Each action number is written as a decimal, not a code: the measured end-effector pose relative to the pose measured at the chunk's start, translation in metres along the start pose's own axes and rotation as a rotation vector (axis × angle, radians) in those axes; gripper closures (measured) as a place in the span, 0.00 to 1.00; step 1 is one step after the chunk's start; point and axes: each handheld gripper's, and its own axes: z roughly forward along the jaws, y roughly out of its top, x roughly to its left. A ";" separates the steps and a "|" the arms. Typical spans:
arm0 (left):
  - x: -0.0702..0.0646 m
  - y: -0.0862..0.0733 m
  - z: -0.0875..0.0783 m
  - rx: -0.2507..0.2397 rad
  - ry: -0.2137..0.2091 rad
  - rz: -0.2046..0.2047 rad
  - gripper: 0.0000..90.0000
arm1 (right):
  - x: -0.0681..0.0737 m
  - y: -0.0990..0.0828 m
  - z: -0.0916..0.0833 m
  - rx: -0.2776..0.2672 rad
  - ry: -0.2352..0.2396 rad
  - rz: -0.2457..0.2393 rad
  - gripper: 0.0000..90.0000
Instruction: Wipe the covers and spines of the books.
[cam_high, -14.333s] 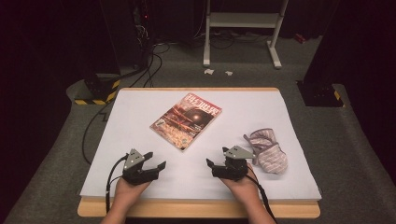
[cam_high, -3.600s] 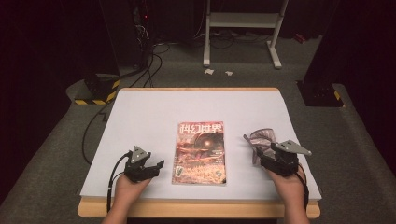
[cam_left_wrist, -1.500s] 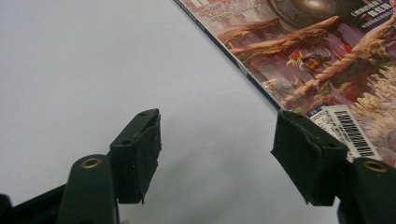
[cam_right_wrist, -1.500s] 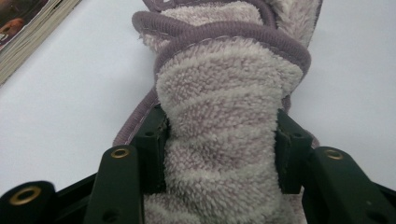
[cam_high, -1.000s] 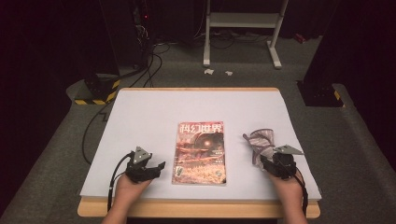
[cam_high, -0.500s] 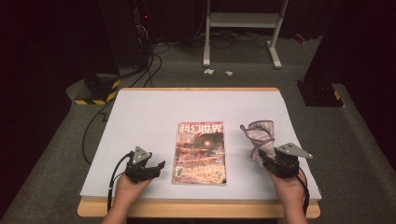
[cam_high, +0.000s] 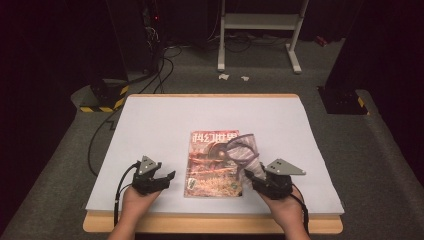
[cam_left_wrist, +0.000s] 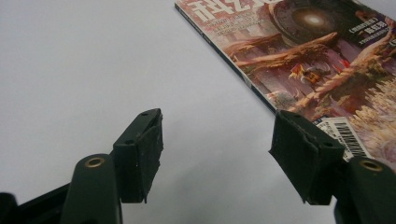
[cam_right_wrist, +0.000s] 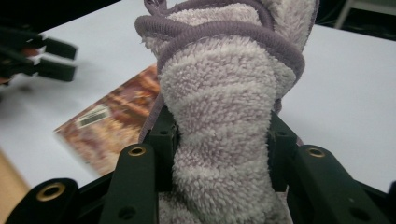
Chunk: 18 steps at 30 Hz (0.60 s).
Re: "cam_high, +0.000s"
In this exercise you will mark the small red object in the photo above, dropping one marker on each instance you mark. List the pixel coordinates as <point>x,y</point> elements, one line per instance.
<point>321,41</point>

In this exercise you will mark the black yellow striped stand base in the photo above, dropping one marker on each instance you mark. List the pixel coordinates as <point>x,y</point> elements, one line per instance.
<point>343,101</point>
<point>106,96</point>

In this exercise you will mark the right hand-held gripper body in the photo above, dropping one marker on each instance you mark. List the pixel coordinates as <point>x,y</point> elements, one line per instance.
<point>276,183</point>

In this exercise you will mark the person's left hand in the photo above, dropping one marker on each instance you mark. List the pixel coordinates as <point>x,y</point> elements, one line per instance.
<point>136,206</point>

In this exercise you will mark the wooden table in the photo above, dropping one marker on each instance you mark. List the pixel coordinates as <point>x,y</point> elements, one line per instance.
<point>200,224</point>

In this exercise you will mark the white paper scrap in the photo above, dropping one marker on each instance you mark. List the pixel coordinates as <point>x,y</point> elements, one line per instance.
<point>223,76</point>
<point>245,78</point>

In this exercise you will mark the purple striped towel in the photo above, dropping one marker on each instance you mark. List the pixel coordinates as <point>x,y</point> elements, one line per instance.
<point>243,151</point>

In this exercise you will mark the person's right hand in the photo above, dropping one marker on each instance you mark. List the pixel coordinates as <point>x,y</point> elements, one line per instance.
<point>286,211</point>

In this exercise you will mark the white metal stand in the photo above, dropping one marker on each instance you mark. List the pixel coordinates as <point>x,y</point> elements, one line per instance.
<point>260,20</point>

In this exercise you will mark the black electronics rack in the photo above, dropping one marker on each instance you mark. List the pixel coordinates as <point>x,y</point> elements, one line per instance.
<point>151,33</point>

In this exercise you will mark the magazine with glossy cover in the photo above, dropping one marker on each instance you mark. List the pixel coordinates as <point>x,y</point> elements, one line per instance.
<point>206,173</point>

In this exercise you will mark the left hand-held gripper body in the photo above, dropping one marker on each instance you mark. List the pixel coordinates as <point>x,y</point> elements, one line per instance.
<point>146,181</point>

